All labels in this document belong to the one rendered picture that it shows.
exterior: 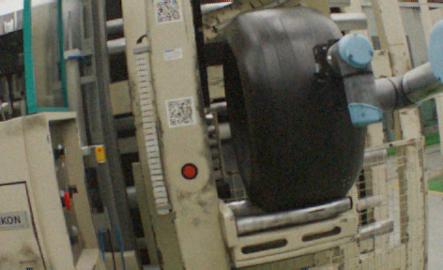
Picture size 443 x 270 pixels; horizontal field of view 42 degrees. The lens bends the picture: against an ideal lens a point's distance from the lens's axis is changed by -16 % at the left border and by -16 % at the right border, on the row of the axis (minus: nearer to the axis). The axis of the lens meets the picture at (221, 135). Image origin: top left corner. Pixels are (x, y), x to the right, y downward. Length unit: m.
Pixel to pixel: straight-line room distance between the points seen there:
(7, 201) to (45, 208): 0.09
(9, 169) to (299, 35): 0.90
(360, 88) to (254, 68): 0.42
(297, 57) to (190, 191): 0.47
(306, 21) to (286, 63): 0.17
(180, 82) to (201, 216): 0.36
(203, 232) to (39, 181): 0.79
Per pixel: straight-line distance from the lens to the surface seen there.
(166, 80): 1.82
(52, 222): 1.18
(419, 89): 1.34
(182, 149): 1.82
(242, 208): 2.06
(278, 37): 1.71
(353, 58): 1.31
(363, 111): 1.33
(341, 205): 1.83
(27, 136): 1.17
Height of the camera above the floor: 1.24
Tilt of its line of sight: 3 degrees down
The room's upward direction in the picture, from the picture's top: 8 degrees counter-clockwise
